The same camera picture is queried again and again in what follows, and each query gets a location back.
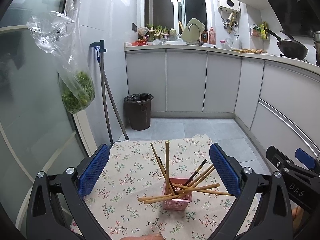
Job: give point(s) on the grey kitchen cabinets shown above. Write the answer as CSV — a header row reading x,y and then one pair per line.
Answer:
x,y
275,100

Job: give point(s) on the black wok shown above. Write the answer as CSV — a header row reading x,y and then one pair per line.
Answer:
x,y
290,47

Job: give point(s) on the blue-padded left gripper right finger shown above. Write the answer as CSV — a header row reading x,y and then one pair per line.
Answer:
x,y
273,216

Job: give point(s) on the beige cutting board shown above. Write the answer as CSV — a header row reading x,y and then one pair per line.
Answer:
x,y
193,30

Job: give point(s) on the bamboo chopstick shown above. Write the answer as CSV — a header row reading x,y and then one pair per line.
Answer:
x,y
173,192
201,177
209,189
161,198

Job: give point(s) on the floral tablecloth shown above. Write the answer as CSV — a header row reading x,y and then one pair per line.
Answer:
x,y
132,172

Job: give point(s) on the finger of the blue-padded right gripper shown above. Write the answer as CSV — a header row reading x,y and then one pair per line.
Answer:
x,y
307,160

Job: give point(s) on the bag of green vegetables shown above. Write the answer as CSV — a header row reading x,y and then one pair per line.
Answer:
x,y
59,34

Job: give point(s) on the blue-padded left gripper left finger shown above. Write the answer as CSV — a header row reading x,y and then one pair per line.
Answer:
x,y
45,218

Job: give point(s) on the black tipped chopstick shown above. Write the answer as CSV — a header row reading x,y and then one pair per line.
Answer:
x,y
195,173

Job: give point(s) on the potted green onions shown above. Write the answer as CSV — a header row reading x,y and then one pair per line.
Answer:
x,y
158,32

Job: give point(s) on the bamboo chopstick longest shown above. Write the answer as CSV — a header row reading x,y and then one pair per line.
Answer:
x,y
167,165

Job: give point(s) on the mop with metal handle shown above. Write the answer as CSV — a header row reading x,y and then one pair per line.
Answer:
x,y
100,49

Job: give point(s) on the person's left hand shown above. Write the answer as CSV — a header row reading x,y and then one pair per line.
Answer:
x,y
156,236

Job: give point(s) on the red bottle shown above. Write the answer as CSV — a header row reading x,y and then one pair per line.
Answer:
x,y
212,36

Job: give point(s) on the dark trash bin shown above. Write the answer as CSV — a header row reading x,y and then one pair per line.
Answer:
x,y
138,110

